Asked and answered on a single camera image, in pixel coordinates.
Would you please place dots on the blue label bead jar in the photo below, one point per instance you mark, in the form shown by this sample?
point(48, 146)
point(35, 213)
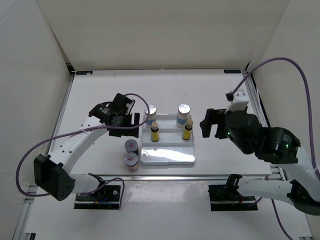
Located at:
point(183, 114)
point(150, 115)

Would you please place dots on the white tiered organizer tray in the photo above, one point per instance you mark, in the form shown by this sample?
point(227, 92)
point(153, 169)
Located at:
point(171, 149)

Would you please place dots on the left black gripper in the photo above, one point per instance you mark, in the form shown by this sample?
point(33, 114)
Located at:
point(132, 132)

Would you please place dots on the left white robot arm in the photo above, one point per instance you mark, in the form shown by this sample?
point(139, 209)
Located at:
point(52, 172)

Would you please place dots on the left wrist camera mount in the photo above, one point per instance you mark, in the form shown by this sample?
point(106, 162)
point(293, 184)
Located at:
point(129, 106)

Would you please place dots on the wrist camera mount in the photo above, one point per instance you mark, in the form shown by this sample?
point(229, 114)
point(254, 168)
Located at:
point(238, 101)
point(129, 106)

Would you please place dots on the tan spice jar red label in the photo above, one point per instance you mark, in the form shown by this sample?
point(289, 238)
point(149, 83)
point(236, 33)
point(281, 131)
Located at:
point(131, 160)

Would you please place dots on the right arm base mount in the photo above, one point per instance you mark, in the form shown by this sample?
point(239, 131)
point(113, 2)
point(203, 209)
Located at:
point(225, 197)

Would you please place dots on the dark spice jar red label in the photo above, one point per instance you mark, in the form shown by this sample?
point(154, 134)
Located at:
point(131, 146)

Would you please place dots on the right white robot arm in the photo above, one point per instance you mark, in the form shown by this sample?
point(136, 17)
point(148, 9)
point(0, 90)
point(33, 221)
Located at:
point(275, 145)

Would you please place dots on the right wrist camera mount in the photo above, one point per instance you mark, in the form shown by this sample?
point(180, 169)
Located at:
point(238, 101)

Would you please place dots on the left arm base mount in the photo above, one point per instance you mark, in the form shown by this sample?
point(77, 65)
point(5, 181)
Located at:
point(108, 197)

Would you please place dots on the yellow label bottle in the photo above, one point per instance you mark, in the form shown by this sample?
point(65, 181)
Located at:
point(186, 135)
point(154, 134)

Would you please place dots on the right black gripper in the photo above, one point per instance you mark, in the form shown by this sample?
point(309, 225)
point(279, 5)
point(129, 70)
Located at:
point(212, 117)

